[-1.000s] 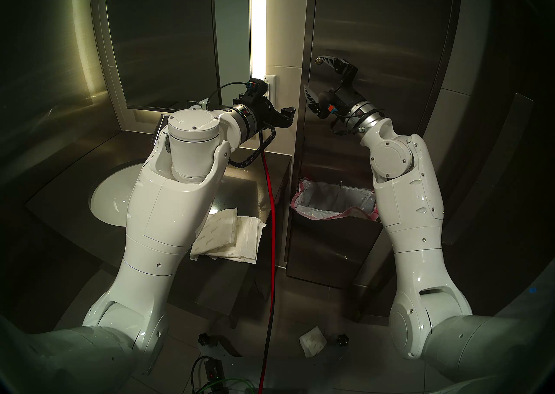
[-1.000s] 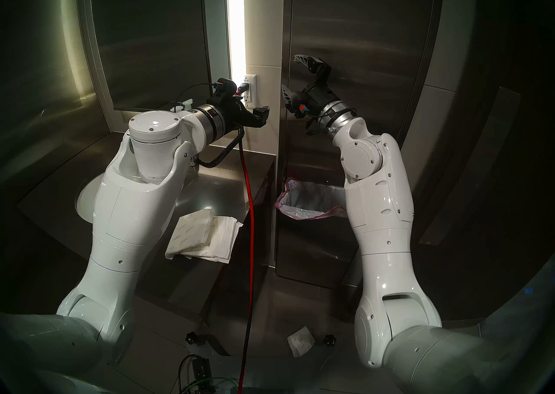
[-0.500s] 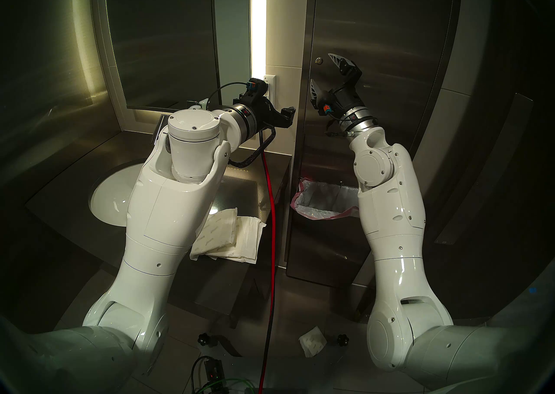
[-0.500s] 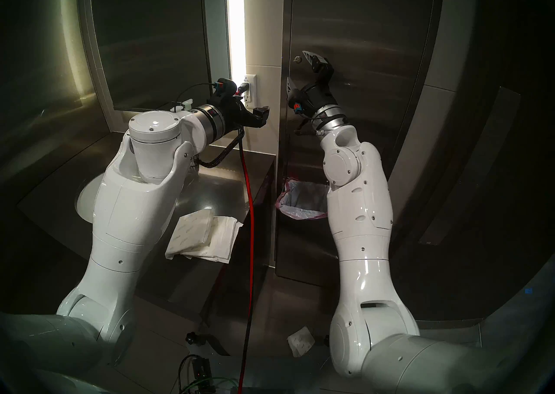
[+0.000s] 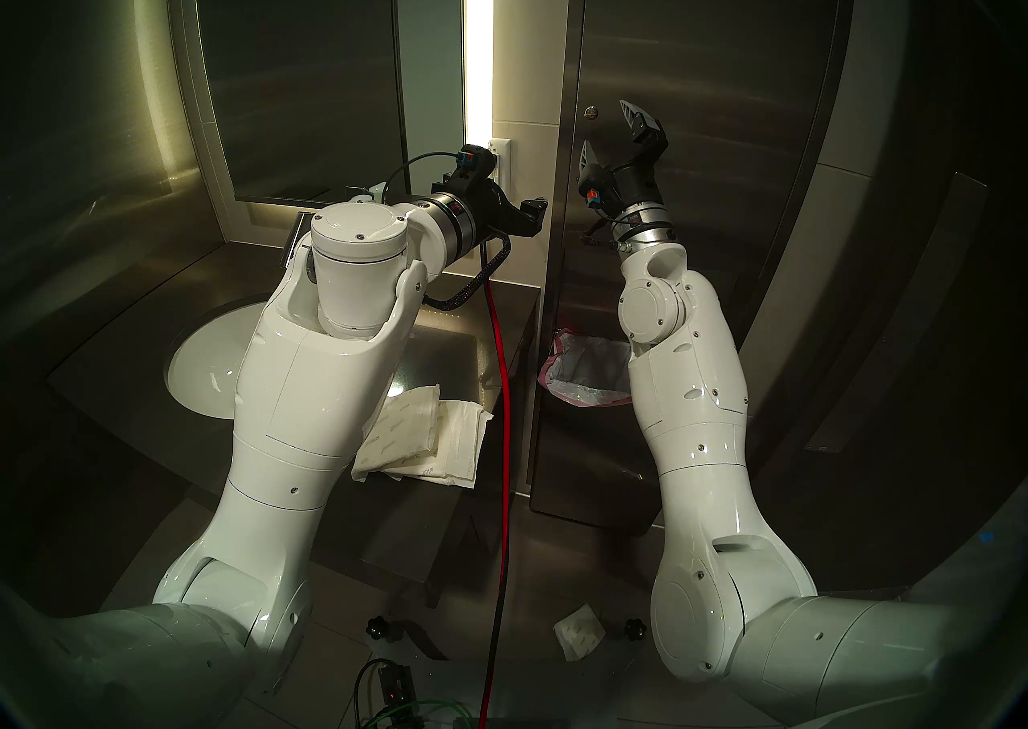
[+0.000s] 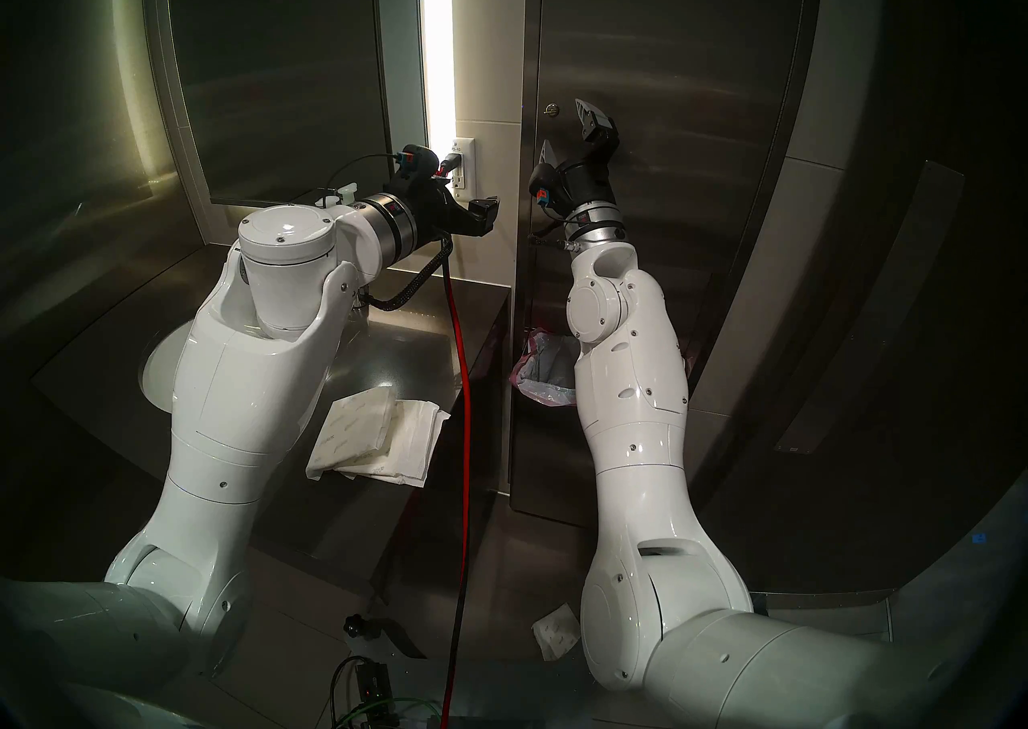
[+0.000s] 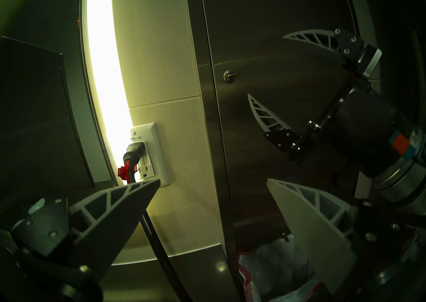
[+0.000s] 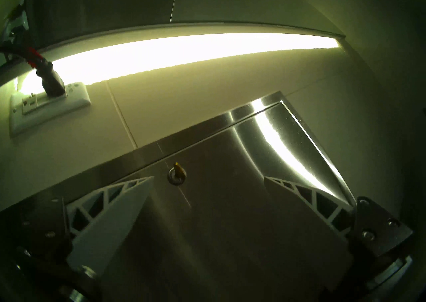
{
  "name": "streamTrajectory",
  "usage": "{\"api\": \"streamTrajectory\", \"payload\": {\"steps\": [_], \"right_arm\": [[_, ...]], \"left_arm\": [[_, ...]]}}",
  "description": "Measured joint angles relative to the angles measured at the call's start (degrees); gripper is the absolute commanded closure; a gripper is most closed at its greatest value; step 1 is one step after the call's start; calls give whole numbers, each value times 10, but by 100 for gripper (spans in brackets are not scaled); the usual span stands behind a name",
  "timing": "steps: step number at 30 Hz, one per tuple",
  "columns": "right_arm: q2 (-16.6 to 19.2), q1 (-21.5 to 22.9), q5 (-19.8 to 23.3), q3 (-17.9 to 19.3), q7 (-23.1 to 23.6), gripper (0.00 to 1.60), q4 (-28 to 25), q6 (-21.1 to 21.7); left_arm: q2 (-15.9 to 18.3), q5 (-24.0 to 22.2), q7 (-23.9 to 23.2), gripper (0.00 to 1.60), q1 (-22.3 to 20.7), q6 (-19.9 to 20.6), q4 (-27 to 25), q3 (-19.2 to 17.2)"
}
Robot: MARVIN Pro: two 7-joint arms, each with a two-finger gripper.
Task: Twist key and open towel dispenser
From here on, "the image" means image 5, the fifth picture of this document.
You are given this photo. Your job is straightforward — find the crumpled white paper towel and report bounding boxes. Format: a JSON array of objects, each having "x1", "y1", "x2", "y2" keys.
[{"x1": 554, "y1": 605, "x2": 606, "y2": 662}]

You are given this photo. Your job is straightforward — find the large wall mirror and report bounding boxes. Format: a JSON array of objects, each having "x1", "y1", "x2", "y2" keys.
[{"x1": 173, "y1": 0, "x2": 468, "y2": 210}]

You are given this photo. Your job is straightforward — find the bright vertical light strip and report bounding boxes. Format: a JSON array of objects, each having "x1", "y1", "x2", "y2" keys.
[{"x1": 464, "y1": 0, "x2": 495, "y2": 144}]

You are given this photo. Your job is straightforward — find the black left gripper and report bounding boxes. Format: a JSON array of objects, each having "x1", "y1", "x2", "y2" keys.
[{"x1": 458, "y1": 176, "x2": 552, "y2": 240}]

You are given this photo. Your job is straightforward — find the white folded paper towel stack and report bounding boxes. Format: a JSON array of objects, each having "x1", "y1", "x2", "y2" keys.
[{"x1": 402, "y1": 400, "x2": 495, "y2": 489}]

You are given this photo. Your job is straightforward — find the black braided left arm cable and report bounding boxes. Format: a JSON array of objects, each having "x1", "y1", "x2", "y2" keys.
[{"x1": 424, "y1": 230, "x2": 513, "y2": 312}]

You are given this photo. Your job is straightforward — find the green network cable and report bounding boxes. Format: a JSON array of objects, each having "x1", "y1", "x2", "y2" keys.
[{"x1": 357, "y1": 699, "x2": 475, "y2": 729}]

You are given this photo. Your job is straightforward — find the printed paper towel pack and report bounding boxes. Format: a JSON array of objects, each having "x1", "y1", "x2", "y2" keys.
[{"x1": 352, "y1": 384, "x2": 443, "y2": 483}]

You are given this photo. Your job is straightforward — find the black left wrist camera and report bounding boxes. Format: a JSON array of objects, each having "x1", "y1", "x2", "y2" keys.
[{"x1": 451, "y1": 143, "x2": 497, "y2": 184}]

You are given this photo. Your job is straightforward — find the stainless towel dispenser door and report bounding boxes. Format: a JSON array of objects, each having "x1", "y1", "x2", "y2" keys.
[{"x1": 554, "y1": 0, "x2": 842, "y2": 351}]

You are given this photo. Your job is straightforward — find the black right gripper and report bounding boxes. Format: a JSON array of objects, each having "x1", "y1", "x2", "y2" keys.
[{"x1": 578, "y1": 99, "x2": 669, "y2": 228}]

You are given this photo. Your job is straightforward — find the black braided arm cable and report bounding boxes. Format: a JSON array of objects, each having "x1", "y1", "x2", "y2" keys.
[
  {"x1": 582, "y1": 210, "x2": 639, "y2": 253},
  {"x1": 424, "y1": 230, "x2": 513, "y2": 312}
]

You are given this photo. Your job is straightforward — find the stainless waste bin panel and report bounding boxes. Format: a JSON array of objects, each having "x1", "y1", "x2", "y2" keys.
[{"x1": 528, "y1": 366, "x2": 667, "y2": 531}]

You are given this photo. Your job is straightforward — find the dark metal stall partition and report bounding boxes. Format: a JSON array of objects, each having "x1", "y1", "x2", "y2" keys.
[{"x1": 743, "y1": 169, "x2": 993, "y2": 600}]

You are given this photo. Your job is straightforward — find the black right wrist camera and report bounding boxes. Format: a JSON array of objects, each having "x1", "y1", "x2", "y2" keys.
[{"x1": 578, "y1": 168, "x2": 613, "y2": 213}]

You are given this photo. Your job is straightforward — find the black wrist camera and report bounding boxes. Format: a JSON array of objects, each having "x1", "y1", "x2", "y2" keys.
[
  {"x1": 578, "y1": 168, "x2": 613, "y2": 213},
  {"x1": 451, "y1": 143, "x2": 497, "y2": 184}
]

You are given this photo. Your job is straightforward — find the black electronics box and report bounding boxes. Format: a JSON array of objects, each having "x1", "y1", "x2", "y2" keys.
[{"x1": 377, "y1": 659, "x2": 418, "y2": 712}]

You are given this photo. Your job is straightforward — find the stainless dispenser cabinet frame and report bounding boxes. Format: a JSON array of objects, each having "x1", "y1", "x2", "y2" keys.
[{"x1": 526, "y1": 0, "x2": 856, "y2": 536}]

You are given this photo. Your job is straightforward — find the thin black camera cable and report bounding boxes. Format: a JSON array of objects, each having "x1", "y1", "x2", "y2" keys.
[{"x1": 385, "y1": 151, "x2": 463, "y2": 206}]

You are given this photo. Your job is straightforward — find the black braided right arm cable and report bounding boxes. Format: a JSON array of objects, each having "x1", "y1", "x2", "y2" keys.
[{"x1": 582, "y1": 210, "x2": 639, "y2": 253}]

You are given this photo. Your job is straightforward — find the white round sink basin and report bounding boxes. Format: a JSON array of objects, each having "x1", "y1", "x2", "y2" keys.
[{"x1": 165, "y1": 298, "x2": 270, "y2": 419}]

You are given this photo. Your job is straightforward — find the red and black power cable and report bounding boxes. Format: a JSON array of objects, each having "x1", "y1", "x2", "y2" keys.
[{"x1": 478, "y1": 242, "x2": 515, "y2": 729}]

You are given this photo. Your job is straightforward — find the trash bin with liner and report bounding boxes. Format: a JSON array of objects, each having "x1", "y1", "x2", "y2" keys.
[{"x1": 540, "y1": 326, "x2": 635, "y2": 409}]

